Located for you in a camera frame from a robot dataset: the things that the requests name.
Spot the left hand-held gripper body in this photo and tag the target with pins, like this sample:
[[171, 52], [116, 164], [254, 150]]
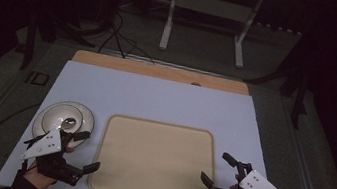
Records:
[[47, 145]]

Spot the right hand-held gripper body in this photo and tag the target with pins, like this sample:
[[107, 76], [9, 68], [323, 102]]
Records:
[[252, 188]]

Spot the black floor socket box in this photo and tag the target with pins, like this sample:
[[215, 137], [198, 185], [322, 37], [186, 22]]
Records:
[[37, 78]]

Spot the beige rectangular tray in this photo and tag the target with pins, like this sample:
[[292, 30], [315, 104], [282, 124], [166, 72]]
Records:
[[154, 161]]

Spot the white metal stand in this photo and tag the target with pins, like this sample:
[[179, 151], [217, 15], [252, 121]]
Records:
[[210, 6]]

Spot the person's left hand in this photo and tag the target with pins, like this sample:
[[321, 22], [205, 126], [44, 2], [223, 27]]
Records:
[[39, 179]]

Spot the pale blue table mat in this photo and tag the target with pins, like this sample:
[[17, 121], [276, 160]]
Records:
[[155, 99]]

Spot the metal spoon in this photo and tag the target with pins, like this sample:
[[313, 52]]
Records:
[[68, 122]]

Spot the wooden table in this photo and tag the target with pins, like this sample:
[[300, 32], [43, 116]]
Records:
[[160, 71]]

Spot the white round plate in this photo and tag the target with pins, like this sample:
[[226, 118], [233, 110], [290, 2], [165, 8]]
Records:
[[65, 119]]

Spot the black tripod stand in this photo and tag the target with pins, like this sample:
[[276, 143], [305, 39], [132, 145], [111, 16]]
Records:
[[298, 90]]

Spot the black stand post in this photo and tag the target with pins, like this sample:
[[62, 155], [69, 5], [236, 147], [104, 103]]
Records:
[[29, 43]]

